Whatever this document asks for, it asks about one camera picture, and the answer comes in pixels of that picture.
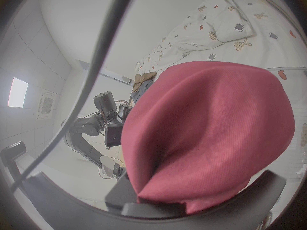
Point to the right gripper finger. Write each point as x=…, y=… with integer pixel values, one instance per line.
x=120, y=193

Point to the red shirt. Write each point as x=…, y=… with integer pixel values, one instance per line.
x=206, y=133

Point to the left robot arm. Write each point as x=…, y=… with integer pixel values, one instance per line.
x=82, y=142

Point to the grey garment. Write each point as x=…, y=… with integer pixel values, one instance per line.
x=144, y=90

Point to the white ceiling air vent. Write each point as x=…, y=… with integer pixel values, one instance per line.
x=46, y=105

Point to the white ceiling light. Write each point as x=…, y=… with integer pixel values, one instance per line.
x=18, y=92

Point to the white printed quilt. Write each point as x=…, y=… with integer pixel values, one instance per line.
x=191, y=35

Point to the bed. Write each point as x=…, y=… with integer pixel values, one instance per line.
x=263, y=47

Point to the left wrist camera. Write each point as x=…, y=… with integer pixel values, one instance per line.
x=112, y=135

